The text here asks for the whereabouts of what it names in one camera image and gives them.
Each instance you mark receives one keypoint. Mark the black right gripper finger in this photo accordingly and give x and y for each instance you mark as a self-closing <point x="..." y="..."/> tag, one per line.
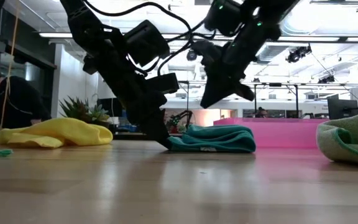
<point x="217" y="91"/>

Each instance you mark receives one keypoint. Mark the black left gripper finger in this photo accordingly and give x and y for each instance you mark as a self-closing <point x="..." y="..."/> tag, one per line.
<point x="154" y="127"/>

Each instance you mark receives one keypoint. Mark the teal microfiber towel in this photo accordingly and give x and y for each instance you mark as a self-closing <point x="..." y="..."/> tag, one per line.
<point x="216" y="140"/>

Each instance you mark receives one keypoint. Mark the yellow microfiber towel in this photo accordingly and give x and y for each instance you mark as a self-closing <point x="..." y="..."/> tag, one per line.
<point x="57" y="130"/>

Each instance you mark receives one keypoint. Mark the small background robot arm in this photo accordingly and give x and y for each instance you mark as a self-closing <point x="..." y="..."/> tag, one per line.
<point x="182" y="116"/>

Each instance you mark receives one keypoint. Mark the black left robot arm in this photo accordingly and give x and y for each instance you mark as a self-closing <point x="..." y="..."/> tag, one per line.
<point x="85" y="25"/>

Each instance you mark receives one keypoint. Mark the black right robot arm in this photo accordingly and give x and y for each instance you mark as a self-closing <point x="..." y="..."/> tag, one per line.
<point x="259" y="37"/>

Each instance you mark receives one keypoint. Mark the black computer monitor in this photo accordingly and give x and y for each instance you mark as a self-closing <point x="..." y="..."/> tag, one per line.
<point x="342" y="109"/>
<point x="109" y="107"/>

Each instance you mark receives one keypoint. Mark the person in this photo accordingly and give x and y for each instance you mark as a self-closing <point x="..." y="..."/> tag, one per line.
<point x="262" y="112"/>
<point x="20" y="102"/>

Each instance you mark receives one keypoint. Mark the potted succulent plant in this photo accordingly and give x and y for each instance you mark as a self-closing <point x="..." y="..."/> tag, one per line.
<point x="76" y="110"/>

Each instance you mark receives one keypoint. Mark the black ceiling spotlight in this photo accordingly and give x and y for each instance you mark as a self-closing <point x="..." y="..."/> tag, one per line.
<point x="297" y="54"/>
<point x="326" y="79"/>

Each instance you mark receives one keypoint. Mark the pink plastic bin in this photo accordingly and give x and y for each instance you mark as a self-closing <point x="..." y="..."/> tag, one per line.
<point x="284" y="133"/>

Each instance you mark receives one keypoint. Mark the black metal workstation frame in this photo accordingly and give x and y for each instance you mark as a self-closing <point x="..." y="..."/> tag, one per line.
<point x="296" y="99"/>
<point x="187" y="99"/>

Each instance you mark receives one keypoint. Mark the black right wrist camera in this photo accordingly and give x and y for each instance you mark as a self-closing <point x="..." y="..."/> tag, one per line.
<point x="207" y="49"/>

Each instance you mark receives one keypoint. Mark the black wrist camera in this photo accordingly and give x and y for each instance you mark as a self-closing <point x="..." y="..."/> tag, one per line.
<point x="163" y="83"/>
<point x="207" y="49"/>

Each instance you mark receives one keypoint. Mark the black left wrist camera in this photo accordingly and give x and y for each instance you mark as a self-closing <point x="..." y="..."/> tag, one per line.
<point x="163" y="83"/>

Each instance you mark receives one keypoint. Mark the black dome camera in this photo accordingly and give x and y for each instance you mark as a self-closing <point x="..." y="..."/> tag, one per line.
<point x="191" y="55"/>

